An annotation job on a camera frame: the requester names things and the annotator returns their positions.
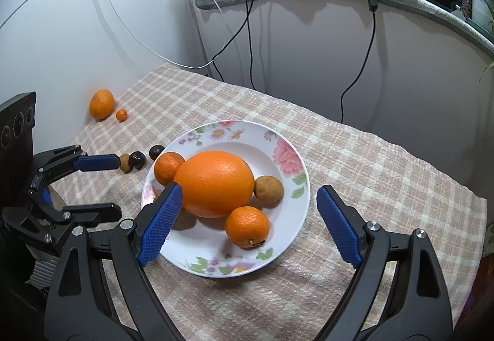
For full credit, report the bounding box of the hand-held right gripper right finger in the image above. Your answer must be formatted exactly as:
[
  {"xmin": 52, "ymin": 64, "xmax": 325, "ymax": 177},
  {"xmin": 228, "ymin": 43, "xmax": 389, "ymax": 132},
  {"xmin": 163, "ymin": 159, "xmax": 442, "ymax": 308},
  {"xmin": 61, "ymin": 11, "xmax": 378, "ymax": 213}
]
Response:
[{"xmin": 314, "ymin": 185, "xmax": 454, "ymax": 341}]

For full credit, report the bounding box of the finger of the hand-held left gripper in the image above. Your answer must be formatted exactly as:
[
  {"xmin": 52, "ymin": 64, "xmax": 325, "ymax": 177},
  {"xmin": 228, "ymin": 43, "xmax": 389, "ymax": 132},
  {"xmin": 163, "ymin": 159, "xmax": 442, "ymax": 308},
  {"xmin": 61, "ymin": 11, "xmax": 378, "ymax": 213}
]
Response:
[
  {"xmin": 15, "ymin": 190, "xmax": 123, "ymax": 247},
  {"xmin": 36, "ymin": 145, "xmax": 121, "ymax": 183}
]

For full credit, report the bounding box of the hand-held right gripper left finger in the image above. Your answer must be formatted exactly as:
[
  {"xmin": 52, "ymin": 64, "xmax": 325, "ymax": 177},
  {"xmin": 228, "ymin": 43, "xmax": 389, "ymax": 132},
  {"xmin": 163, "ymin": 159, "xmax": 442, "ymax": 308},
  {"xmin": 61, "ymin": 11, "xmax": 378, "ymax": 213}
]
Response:
[{"xmin": 44, "ymin": 183, "xmax": 184, "ymax": 341}]

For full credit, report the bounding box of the white floral plate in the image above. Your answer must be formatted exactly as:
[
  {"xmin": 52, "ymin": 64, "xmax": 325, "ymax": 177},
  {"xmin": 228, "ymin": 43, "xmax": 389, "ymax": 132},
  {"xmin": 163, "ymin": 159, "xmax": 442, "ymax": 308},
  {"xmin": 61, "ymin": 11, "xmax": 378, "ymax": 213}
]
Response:
[{"xmin": 141, "ymin": 119, "xmax": 311, "ymax": 279}]

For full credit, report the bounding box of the small mandarin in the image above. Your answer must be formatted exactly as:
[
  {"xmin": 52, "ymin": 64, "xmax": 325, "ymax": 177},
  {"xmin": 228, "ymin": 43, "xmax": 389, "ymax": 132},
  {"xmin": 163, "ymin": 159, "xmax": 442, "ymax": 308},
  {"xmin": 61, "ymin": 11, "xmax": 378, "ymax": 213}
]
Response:
[{"xmin": 154, "ymin": 152, "xmax": 186, "ymax": 186}]

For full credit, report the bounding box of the large rough-skinned orange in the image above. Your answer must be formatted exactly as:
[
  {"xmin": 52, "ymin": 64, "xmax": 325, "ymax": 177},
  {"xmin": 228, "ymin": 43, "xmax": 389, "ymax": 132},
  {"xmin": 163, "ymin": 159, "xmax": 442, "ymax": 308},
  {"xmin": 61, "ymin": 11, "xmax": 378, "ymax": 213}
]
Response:
[{"xmin": 89, "ymin": 89, "xmax": 115, "ymax": 121}]

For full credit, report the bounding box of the large smooth orange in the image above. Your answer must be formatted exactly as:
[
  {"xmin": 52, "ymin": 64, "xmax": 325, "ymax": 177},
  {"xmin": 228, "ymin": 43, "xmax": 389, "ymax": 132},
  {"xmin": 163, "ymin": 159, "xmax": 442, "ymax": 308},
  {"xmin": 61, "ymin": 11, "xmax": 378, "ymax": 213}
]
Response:
[{"xmin": 172, "ymin": 150, "xmax": 255, "ymax": 219}]

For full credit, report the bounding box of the mandarin with dark stem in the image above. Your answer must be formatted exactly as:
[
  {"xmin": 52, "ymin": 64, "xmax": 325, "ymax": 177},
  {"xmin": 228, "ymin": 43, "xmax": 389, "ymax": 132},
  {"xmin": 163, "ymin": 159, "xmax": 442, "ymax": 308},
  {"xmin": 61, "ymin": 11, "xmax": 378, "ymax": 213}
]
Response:
[{"xmin": 225, "ymin": 206, "xmax": 271, "ymax": 249}]

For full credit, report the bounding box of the beige checkered tablecloth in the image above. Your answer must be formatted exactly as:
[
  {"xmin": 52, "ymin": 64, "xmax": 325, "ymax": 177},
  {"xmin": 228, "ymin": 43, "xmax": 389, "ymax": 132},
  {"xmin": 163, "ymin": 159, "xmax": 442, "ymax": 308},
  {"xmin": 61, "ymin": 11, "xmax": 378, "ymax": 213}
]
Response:
[{"xmin": 46, "ymin": 63, "xmax": 488, "ymax": 341}]

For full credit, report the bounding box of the small flower ornament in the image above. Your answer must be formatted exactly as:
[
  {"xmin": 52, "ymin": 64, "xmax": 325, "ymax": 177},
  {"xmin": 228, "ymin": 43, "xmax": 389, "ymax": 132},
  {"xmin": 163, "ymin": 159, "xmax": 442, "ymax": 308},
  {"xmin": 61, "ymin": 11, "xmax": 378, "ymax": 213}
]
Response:
[{"xmin": 450, "ymin": 0, "xmax": 473, "ymax": 19}]

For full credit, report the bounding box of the potted spider plant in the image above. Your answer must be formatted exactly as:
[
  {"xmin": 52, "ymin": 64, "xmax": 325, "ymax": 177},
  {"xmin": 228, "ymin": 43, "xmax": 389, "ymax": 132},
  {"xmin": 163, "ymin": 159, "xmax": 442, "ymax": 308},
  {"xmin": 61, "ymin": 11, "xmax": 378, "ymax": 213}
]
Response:
[{"xmin": 440, "ymin": 0, "xmax": 494, "ymax": 83}]

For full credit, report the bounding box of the long thin white cable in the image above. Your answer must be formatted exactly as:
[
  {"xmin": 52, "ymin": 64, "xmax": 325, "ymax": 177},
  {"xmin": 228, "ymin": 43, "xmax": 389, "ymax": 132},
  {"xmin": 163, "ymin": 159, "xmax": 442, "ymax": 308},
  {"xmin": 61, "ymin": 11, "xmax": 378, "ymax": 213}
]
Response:
[{"xmin": 86, "ymin": 0, "xmax": 226, "ymax": 69}]

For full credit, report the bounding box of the black power cable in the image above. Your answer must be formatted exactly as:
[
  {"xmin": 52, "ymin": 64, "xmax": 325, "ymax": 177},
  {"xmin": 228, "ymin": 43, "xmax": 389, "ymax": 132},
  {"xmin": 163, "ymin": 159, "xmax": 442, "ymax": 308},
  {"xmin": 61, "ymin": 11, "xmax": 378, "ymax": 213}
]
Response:
[
  {"xmin": 245, "ymin": 0, "xmax": 282, "ymax": 92},
  {"xmin": 212, "ymin": 0, "xmax": 284, "ymax": 82}
]

